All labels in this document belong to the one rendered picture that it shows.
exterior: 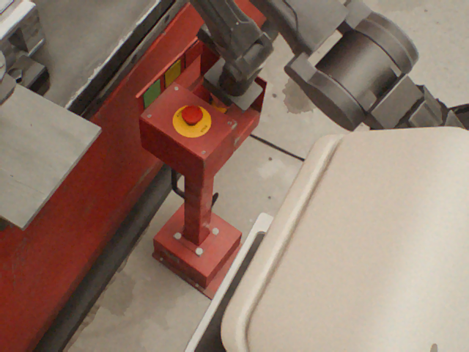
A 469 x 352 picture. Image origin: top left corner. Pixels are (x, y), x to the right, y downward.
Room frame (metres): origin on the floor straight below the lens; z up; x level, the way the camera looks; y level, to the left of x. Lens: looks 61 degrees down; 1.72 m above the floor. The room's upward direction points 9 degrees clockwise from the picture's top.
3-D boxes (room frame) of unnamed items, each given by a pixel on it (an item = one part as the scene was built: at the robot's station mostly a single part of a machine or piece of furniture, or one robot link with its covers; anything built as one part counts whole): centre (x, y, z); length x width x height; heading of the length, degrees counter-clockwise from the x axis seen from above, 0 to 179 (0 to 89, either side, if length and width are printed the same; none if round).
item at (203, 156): (0.66, 0.08, 0.75); 0.20 x 0.16 x 0.18; 152
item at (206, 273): (0.64, 0.05, 0.06); 0.25 x 0.20 x 0.12; 62
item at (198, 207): (0.66, 0.08, 0.39); 0.05 x 0.05 x 0.54; 62
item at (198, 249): (0.66, 0.08, 0.13); 0.10 x 0.10 x 0.01; 62
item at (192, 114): (0.61, 0.09, 0.79); 0.04 x 0.04 x 0.04
